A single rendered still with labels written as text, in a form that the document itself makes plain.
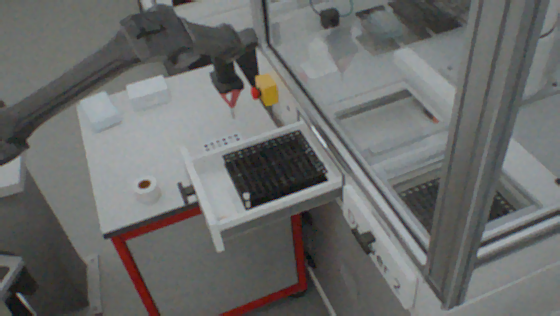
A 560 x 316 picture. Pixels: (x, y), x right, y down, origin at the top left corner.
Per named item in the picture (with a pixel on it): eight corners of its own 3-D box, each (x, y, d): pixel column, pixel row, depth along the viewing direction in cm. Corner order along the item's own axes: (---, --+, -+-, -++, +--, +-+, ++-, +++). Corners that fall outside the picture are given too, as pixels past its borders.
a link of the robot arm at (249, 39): (215, 25, 129) (232, 57, 130) (254, 8, 134) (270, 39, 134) (204, 42, 140) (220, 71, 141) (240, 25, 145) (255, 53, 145)
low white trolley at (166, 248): (168, 361, 195) (101, 233, 143) (136, 238, 238) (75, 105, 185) (312, 301, 208) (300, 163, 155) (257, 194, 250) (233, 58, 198)
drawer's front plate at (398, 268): (406, 310, 112) (410, 281, 105) (343, 215, 132) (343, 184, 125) (413, 307, 113) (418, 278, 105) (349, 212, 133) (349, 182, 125)
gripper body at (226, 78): (231, 70, 150) (226, 47, 145) (245, 88, 143) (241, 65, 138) (209, 77, 148) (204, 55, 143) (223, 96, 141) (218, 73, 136)
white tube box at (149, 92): (134, 111, 180) (130, 99, 176) (130, 97, 186) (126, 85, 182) (171, 100, 182) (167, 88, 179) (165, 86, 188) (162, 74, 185)
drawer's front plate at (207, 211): (218, 253, 127) (209, 224, 120) (187, 175, 147) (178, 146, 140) (224, 251, 128) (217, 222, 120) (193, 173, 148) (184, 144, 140)
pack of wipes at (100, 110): (123, 121, 176) (119, 111, 173) (96, 133, 173) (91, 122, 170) (109, 99, 186) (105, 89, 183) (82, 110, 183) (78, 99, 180)
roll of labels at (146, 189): (143, 207, 148) (139, 197, 145) (131, 193, 152) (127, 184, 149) (165, 193, 151) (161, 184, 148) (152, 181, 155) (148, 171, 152)
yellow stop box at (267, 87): (263, 108, 162) (261, 89, 157) (255, 95, 167) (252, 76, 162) (279, 103, 163) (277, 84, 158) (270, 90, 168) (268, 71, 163)
